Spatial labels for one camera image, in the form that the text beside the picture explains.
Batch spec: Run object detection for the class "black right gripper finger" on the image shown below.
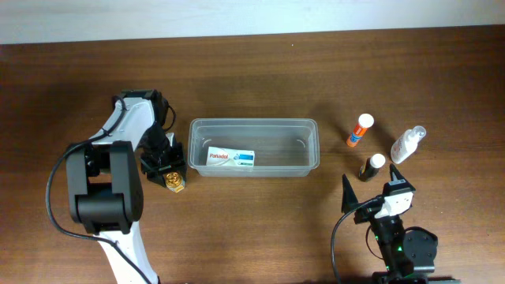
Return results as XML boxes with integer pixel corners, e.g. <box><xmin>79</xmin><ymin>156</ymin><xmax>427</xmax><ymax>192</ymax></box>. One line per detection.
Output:
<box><xmin>389</xmin><ymin>163</ymin><xmax>415</xmax><ymax>192</ymax></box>
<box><xmin>341</xmin><ymin>174</ymin><xmax>358</xmax><ymax>214</ymax></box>

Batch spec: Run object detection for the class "small gold-lidded jar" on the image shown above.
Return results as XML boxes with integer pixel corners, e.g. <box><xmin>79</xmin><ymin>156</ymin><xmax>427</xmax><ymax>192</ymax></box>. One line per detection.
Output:
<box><xmin>164</xmin><ymin>172</ymin><xmax>185</xmax><ymax>192</ymax></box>

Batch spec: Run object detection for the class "white spray bottle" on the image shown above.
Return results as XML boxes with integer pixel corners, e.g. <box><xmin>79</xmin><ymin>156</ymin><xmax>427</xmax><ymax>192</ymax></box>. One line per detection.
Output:
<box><xmin>391</xmin><ymin>125</ymin><xmax>427</xmax><ymax>164</ymax></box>

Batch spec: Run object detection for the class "white Panadol medicine box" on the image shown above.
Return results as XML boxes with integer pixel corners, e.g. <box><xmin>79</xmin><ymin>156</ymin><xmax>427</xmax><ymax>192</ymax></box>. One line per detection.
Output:
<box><xmin>206</xmin><ymin>147</ymin><xmax>256</xmax><ymax>167</ymax></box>

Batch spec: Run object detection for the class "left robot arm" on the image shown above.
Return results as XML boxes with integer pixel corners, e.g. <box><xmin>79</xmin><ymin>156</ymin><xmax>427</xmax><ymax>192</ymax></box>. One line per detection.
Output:
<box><xmin>64</xmin><ymin>89</ymin><xmax>187</xmax><ymax>283</ymax></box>

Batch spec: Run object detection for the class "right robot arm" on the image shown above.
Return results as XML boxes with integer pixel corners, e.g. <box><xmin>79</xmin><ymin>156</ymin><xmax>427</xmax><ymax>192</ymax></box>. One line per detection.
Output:
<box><xmin>336</xmin><ymin>164</ymin><xmax>438</xmax><ymax>283</ymax></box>

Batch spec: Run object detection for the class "clear plastic container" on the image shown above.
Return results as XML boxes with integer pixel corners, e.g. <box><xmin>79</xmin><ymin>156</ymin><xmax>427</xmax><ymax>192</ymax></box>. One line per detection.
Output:
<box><xmin>188</xmin><ymin>118</ymin><xmax>320</xmax><ymax>178</ymax></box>

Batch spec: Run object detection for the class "dark bottle white cap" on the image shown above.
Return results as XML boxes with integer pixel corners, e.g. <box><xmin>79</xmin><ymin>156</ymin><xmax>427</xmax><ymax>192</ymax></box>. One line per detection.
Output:
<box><xmin>358</xmin><ymin>153</ymin><xmax>386</xmax><ymax>182</ymax></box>

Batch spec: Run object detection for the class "orange tube white cap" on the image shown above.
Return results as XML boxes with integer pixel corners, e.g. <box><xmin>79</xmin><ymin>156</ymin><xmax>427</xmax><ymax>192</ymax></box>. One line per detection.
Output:
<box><xmin>346</xmin><ymin>114</ymin><xmax>374</xmax><ymax>148</ymax></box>

